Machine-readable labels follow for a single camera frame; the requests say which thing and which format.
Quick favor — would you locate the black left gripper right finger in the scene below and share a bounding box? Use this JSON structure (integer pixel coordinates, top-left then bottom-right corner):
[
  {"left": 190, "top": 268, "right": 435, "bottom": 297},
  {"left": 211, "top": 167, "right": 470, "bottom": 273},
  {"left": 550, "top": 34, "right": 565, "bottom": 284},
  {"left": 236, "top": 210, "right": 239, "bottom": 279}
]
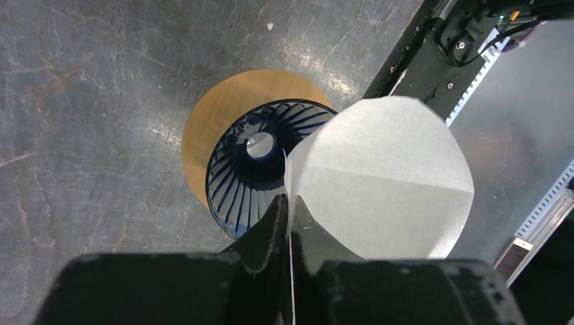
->
[{"left": 290, "top": 197, "right": 525, "bottom": 324}]

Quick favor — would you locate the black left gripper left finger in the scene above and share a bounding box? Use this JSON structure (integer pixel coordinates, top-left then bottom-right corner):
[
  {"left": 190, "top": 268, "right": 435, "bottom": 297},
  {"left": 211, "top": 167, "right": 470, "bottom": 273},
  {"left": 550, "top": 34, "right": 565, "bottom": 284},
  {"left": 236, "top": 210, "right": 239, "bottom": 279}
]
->
[{"left": 34, "top": 194, "right": 290, "bottom": 324}]

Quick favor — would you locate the blue plastic coffee dripper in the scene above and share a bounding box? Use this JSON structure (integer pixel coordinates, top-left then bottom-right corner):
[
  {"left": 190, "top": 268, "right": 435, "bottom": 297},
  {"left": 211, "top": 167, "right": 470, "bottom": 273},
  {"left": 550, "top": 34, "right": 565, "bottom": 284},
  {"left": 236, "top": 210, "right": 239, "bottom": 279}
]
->
[{"left": 205, "top": 99, "right": 336, "bottom": 239}]

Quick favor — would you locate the single white paper filter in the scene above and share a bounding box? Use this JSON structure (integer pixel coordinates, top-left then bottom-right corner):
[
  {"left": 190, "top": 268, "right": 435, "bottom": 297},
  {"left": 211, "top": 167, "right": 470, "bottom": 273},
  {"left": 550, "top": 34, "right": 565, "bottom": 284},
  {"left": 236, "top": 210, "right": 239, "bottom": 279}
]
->
[{"left": 284, "top": 96, "right": 474, "bottom": 259}]

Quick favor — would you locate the wooden ring dripper stand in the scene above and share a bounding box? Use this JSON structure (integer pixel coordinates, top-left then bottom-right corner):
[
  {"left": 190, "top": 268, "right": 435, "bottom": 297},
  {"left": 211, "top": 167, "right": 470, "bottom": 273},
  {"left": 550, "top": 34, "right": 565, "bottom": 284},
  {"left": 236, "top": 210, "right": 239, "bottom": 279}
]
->
[{"left": 181, "top": 68, "right": 332, "bottom": 207}]

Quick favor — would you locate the smartphone on floor edge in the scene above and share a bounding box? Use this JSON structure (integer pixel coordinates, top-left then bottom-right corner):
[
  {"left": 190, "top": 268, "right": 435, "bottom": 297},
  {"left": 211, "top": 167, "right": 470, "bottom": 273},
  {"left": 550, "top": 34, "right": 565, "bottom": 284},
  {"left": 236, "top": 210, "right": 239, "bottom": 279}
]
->
[{"left": 493, "top": 237, "right": 533, "bottom": 282}]

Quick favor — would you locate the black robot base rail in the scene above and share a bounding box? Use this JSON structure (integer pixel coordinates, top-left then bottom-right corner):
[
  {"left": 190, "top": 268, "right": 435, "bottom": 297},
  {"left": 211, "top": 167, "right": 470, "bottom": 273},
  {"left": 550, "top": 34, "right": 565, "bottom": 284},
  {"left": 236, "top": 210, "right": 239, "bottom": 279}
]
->
[{"left": 362, "top": 0, "right": 516, "bottom": 122}]

